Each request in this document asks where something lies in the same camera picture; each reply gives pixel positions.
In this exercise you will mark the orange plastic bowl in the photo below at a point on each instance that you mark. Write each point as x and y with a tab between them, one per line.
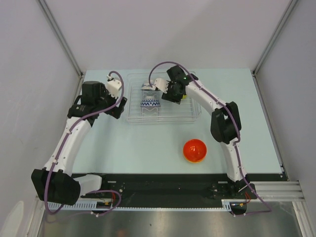
194	149

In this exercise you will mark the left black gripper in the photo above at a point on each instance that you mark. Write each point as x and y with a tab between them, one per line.
116	111

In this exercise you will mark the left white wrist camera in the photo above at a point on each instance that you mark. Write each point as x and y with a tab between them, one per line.
113	86

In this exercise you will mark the clear plastic dish rack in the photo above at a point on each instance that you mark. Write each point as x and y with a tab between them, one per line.
186	112

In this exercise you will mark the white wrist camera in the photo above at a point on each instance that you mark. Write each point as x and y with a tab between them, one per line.
161	84
113	86

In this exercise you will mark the blue floral white bowl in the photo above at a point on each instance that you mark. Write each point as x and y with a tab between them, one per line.
146	86

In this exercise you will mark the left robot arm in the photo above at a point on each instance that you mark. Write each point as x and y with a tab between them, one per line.
54	182

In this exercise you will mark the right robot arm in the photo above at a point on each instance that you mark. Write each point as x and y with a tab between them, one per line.
225	119

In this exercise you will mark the white slotted cable duct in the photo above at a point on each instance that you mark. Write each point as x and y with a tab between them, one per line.
93	205

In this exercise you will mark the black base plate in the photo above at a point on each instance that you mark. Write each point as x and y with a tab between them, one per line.
174	190

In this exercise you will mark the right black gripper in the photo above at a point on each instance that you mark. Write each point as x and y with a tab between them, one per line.
168	97

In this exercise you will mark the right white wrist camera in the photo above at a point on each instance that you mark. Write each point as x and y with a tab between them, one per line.
161	84

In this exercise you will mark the orange blue patterned bowl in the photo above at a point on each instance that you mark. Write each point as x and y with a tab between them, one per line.
150	103

